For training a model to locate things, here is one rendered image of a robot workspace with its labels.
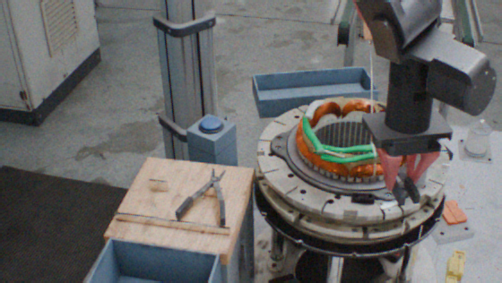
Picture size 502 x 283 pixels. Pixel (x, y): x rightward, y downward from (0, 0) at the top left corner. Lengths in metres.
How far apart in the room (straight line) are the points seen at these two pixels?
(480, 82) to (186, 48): 0.74
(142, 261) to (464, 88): 0.52
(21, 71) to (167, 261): 2.32
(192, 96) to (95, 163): 1.61
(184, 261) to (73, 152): 2.15
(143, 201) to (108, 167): 1.90
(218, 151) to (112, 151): 1.83
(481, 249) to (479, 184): 0.23
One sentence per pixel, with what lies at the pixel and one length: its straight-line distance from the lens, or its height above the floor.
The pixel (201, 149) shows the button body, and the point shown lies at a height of 1.00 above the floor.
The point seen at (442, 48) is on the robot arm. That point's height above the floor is 1.39.
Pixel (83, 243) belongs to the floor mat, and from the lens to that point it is 2.42.
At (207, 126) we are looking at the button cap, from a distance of 1.11.
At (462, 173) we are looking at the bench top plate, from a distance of 1.49.
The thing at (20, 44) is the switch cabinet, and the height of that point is 0.49.
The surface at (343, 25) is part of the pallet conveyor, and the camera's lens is 2.25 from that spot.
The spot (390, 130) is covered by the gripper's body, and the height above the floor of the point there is 1.27.
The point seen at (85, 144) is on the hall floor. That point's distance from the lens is 3.00.
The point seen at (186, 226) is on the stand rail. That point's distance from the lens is 0.85.
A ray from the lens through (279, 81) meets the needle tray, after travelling 1.25.
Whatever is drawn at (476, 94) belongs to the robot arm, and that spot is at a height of 1.35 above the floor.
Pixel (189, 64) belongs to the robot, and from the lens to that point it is 1.25.
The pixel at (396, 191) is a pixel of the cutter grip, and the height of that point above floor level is 1.18.
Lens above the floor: 1.66
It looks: 35 degrees down
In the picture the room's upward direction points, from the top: 1 degrees counter-clockwise
